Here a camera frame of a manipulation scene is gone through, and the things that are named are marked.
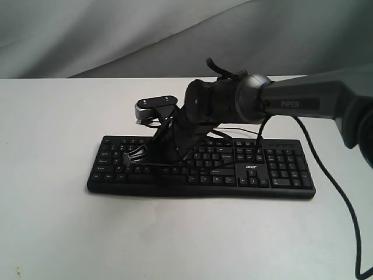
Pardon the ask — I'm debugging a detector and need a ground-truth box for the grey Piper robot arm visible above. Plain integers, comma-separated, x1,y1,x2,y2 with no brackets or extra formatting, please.
123,59,372,166

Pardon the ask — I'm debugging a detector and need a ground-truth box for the grey backdrop cloth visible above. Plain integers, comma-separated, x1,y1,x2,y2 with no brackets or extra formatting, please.
1,1,372,78

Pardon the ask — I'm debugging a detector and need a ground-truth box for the black usb cable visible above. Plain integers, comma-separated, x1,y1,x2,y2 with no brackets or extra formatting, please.
136,118,265,141

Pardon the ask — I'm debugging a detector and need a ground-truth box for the black acer keyboard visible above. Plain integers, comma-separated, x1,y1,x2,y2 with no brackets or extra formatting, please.
87,136,316,199

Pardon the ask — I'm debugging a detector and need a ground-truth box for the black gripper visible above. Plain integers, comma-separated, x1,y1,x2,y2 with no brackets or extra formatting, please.
123,106,217,166

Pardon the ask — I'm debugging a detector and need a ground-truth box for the thin black camera cable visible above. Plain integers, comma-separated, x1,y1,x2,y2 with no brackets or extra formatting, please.
139,116,260,176

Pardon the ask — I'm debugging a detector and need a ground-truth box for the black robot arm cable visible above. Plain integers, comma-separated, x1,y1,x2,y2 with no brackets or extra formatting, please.
256,113,373,280

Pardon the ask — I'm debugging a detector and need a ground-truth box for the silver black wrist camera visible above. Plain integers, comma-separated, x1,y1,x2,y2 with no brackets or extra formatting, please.
135,96,178,121

